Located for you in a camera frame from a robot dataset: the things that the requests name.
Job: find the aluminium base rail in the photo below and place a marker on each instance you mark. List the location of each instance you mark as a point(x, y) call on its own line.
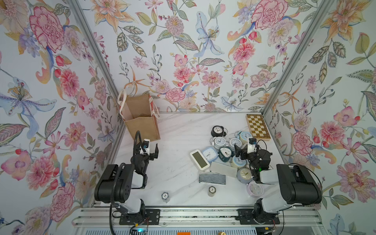
point(217, 216)

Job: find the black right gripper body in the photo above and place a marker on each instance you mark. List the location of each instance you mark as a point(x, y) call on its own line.
point(245, 153)

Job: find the silver round alarm clock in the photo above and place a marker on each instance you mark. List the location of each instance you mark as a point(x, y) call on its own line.
point(235, 142)

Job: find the small silver cylinder clock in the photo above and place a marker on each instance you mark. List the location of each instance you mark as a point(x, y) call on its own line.
point(165, 197)

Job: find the mint round alarm clock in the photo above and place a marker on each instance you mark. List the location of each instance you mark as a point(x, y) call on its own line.
point(237, 162)

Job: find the wooden chess board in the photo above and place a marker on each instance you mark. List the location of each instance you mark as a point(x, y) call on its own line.
point(257, 127)

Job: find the light blue twin bell clock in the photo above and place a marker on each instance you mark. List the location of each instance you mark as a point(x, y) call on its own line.
point(243, 136)

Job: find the pink round alarm clock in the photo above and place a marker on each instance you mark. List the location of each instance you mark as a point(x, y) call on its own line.
point(255, 190)

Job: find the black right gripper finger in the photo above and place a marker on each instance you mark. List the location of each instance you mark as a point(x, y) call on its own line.
point(238, 151)
point(244, 156)

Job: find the grey rectangular mirror clock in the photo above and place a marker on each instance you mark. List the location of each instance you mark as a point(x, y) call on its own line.
point(212, 178)

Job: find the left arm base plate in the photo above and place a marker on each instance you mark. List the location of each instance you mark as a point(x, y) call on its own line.
point(145, 216)

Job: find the white digital alarm clock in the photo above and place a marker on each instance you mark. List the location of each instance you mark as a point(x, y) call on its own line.
point(199, 160)

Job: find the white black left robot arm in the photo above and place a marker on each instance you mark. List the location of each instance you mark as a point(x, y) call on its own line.
point(117, 181)

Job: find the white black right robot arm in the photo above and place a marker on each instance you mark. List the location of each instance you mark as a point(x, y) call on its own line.
point(295, 182)

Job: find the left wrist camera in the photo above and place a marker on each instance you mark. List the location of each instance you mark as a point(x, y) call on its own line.
point(145, 147)

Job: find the grey round alarm clock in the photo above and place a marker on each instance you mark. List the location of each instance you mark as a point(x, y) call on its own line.
point(244, 175)

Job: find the white rectangular clock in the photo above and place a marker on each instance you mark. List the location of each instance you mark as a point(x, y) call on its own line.
point(223, 169)

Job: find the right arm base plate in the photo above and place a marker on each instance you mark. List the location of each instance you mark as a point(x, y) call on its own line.
point(251, 217)

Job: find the dark green round alarm clock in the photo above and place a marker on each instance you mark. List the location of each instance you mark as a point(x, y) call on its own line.
point(225, 154)

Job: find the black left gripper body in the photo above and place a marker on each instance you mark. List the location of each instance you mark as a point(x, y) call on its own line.
point(145, 155)

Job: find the white round alarm clock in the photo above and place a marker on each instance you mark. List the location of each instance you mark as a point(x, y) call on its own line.
point(218, 142)

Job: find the black twin bell alarm clock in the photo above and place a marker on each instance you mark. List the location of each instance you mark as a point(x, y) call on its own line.
point(218, 131)

